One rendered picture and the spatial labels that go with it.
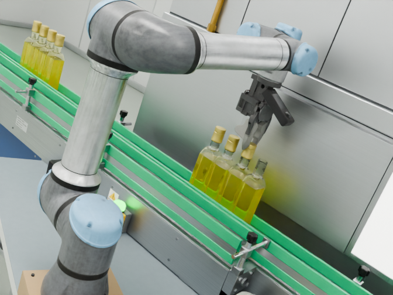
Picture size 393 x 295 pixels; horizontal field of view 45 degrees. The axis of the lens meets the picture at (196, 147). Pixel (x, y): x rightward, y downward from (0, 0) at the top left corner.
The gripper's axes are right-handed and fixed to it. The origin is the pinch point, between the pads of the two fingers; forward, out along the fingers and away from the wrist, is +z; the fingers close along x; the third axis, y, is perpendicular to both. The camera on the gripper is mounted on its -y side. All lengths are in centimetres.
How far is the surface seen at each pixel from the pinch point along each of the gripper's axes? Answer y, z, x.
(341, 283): -39.1, 21.4, -3.4
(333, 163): -20.3, -4.0, -12.0
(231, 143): 5.2, 1.4, 2.1
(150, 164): 28.2, 20.7, 6.8
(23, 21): 581, 106, -278
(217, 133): 11.0, 1.2, 1.8
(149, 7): 367, 16, -306
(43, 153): 71, 38, 16
